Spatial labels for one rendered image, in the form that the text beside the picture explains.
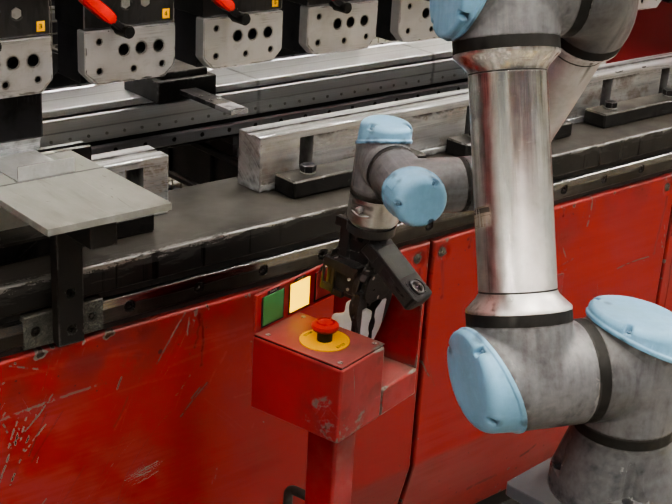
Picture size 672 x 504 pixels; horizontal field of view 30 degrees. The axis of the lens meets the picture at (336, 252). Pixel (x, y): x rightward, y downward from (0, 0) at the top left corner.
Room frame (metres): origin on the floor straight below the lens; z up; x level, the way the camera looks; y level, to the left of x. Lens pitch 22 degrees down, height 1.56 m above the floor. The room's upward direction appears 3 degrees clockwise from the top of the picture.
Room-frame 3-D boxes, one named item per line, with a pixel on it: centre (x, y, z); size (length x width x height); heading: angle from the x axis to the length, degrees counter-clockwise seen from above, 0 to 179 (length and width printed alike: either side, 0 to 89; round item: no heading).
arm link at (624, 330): (1.26, -0.33, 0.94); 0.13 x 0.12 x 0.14; 109
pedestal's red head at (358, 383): (1.65, -0.01, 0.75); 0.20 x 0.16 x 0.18; 145
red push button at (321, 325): (1.60, 0.01, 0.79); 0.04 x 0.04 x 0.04
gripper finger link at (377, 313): (1.70, -0.04, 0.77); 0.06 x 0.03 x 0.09; 55
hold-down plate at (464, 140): (2.31, -0.32, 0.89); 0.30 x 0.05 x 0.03; 132
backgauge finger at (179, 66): (2.07, 0.26, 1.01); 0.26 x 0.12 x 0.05; 42
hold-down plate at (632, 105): (2.57, -0.62, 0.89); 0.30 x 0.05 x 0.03; 132
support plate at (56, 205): (1.57, 0.37, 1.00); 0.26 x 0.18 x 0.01; 42
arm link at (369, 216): (1.68, -0.05, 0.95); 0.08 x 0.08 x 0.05
